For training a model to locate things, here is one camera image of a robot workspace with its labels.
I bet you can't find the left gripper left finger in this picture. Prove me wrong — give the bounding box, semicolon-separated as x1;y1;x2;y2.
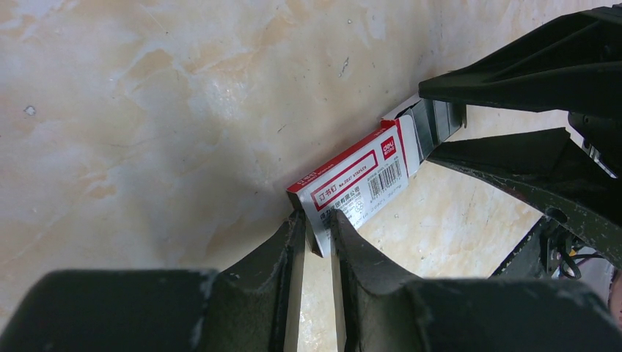
1;211;306;351

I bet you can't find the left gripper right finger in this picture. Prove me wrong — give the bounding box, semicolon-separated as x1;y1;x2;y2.
330;210;621;351

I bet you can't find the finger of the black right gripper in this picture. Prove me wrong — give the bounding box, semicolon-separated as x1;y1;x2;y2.
428;128;621;268
419;4;621;117

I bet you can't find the tray of staple strips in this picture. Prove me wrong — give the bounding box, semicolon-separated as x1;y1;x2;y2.
382;93;467;163

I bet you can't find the red white staple box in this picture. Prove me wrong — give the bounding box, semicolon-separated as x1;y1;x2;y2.
286;115;420;257

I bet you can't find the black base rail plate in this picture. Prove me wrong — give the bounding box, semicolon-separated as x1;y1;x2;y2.
492;216;582;279

